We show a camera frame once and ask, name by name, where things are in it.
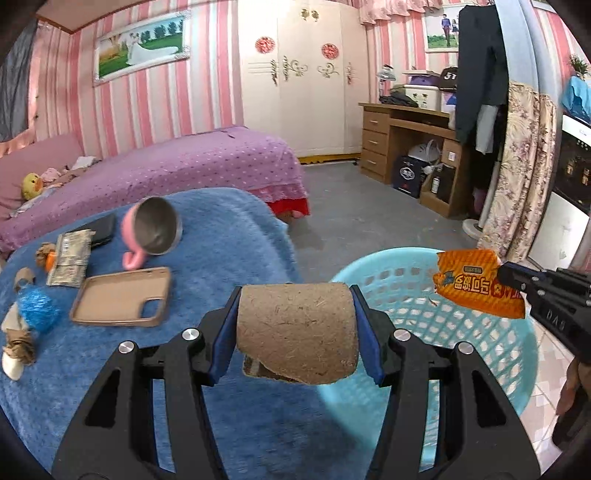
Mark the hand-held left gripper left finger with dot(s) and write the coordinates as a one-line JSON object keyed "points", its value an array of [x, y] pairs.
{"points": [[226, 337]]}

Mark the desk lamp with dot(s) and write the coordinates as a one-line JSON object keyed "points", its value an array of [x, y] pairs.
{"points": [[385, 76]]}

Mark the white cabinet appliance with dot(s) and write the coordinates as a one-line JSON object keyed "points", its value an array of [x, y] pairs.
{"points": [[563, 230]]}

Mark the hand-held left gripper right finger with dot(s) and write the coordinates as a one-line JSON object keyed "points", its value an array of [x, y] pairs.
{"points": [[367, 337]]}

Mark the wall poster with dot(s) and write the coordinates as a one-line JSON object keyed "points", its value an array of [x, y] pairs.
{"points": [[441, 30]]}

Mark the bed with purple cover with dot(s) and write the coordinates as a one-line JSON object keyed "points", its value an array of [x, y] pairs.
{"points": [[184, 161]]}

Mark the white standing fan base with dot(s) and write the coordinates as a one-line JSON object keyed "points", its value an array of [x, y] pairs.
{"points": [[475, 229]]}

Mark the grey wall cloth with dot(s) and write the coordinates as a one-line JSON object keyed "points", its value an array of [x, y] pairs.
{"points": [[16, 83]]}

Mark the framed wall picture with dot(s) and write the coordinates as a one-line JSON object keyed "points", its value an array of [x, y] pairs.
{"points": [[138, 46]]}

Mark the red round paper decal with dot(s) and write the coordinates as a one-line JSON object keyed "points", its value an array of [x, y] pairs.
{"points": [[265, 45], [330, 50]]}

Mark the person's right hand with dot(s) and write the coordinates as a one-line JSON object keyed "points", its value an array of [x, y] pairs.
{"points": [[570, 383]]}

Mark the yellow duck plush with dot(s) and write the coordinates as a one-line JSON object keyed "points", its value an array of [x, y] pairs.
{"points": [[32, 186]]}

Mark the small orange-brown toy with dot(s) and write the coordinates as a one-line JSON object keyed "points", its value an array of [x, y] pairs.
{"points": [[44, 250]]}

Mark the blue mesh scrubber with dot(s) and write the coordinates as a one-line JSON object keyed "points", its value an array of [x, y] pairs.
{"points": [[39, 309]]}

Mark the brown phone case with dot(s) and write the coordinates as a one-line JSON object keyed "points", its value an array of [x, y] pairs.
{"points": [[115, 295]]}

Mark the blue cloth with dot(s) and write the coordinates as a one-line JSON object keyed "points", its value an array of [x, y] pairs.
{"points": [[577, 99]]}

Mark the blue fleece blanket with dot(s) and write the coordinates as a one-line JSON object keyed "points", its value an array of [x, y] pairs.
{"points": [[240, 249]]}

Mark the silver foil packet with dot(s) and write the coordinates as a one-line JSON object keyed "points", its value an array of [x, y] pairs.
{"points": [[69, 258]]}

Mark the black phone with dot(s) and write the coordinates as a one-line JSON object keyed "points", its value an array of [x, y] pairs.
{"points": [[104, 228]]}

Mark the brown paper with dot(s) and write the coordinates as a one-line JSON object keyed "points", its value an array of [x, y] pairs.
{"points": [[21, 350]]}

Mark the purple box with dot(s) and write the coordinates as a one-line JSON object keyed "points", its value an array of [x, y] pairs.
{"points": [[424, 79]]}

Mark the cream wardrobe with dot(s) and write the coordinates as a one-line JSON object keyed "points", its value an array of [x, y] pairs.
{"points": [[300, 106]]}

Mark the white storage box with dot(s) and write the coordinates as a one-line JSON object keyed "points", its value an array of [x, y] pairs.
{"points": [[425, 98]]}

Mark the brown fibre coaster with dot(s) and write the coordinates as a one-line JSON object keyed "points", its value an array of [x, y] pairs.
{"points": [[295, 332]]}

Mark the pink curtain valance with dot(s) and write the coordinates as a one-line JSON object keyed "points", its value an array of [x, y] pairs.
{"points": [[397, 10]]}

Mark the black cap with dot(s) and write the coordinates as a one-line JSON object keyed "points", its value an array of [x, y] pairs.
{"points": [[448, 78]]}

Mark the floral curtain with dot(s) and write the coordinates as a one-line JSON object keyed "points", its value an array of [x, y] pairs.
{"points": [[517, 175]]}

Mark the pile of small clothes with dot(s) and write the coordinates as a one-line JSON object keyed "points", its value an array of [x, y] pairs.
{"points": [[64, 174]]}

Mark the small potted plant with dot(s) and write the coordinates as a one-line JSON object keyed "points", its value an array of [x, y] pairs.
{"points": [[579, 64]]}

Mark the dark hanging jacket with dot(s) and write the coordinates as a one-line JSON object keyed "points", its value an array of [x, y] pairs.
{"points": [[480, 69]]}

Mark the orange plastic cap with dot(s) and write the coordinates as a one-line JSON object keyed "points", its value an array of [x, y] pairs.
{"points": [[51, 262]]}

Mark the dark blue paper bag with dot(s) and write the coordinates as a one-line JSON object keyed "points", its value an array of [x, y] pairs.
{"points": [[408, 177]]}

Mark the small white fan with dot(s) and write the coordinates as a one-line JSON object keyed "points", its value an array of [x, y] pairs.
{"points": [[425, 151]]}

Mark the orange snack wrapper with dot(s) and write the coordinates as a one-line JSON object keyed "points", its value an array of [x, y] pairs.
{"points": [[466, 286]]}

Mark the light blue plastic basket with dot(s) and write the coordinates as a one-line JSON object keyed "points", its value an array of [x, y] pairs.
{"points": [[406, 295]]}

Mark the wooden desk with drawers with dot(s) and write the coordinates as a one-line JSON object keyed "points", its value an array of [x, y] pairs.
{"points": [[376, 138]]}

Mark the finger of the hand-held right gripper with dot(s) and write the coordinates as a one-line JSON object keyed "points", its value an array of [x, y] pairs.
{"points": [[517, 277]]}

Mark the light grey hanging garment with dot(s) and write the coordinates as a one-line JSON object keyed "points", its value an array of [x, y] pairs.
{"points": [[485, 131]]}

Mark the white paper scrap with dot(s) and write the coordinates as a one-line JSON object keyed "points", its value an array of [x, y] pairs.
{"points": [[11, 368]]}

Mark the pink cup with metal inside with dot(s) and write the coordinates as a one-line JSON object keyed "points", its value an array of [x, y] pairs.
{"points": [[159, 226]]}

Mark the dark clothes on desk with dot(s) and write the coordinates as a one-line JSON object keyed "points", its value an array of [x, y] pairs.
{"points": [[397, 99]]}

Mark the small cardboard tube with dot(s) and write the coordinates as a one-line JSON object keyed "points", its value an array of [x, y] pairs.
{"points": [[24, 279]]}

